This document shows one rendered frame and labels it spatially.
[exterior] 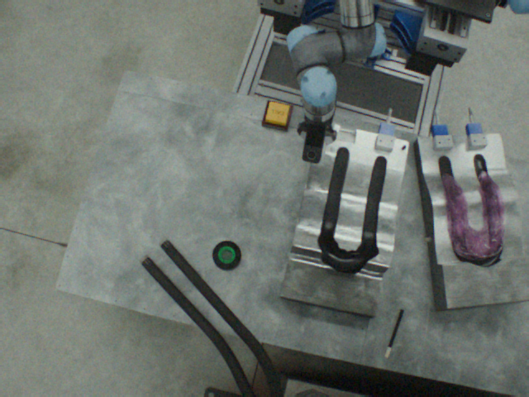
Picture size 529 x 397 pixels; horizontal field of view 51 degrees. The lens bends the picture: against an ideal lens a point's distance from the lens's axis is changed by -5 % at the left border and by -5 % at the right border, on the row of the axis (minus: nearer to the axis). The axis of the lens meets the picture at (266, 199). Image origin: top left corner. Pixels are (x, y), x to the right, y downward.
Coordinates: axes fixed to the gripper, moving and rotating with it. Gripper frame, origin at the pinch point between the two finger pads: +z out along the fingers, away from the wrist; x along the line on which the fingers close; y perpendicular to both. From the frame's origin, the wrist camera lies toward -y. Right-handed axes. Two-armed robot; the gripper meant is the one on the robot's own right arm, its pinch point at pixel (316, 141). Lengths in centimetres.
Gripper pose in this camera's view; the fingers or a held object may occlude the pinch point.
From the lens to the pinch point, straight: 159.2
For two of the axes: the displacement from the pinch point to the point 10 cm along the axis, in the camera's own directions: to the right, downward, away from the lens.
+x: -9.7, -2.0, 1.3
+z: 0.8, 2.1, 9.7
